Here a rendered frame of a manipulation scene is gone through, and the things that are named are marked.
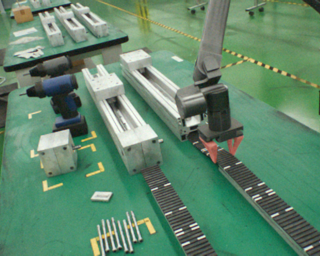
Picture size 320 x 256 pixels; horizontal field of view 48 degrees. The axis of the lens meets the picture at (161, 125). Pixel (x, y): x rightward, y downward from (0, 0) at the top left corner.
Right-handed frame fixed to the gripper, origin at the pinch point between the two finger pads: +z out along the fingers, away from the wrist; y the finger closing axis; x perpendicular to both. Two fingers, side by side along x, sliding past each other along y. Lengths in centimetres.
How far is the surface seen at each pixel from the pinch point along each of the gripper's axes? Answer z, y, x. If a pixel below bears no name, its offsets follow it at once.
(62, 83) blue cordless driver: -17, 34, -46
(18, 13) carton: -8, 60, -399
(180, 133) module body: 0.2, 4.6, -19.4
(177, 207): 0.0, 18.1, 12.9
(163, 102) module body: -5.1, 4.3, -33.2
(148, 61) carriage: -8, -4, -76
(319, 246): 0.1, -0.4, 35.8
